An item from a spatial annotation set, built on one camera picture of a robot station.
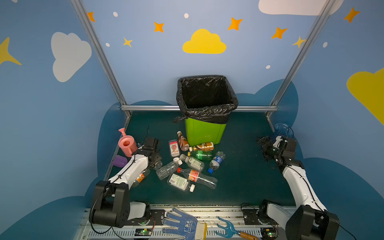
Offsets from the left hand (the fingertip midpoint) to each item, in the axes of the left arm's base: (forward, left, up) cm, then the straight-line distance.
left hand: (155, 159), depth 89 cm
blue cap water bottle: (+2, -39, -1) cm, 39 cm away
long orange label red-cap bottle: (-10, -25, -2) cm, 27 cm away
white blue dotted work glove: (-34, -22, -6) cm, 41 cm away
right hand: (+6, -61, +12) cm, 62 cm away
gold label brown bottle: (+10, -33, -1) cm, 34 cm away
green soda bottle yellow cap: (+6, -28, -4) cm, 29 cm away
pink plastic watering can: (+7, +17, +6) cm, 19 cm away
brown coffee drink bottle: (+13, -16, -1) cm, 21 cm away
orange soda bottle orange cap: (-11, +7, -2) cm, 13 cm away
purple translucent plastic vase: (+15, -76, +13) cm, 79 cm away
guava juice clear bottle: (+9, -10, -2) cm, 14 cm away
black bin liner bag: (+38, -33, +16) cm, 53 cm away
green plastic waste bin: (+14, -26, +9) cm, 31 cm away
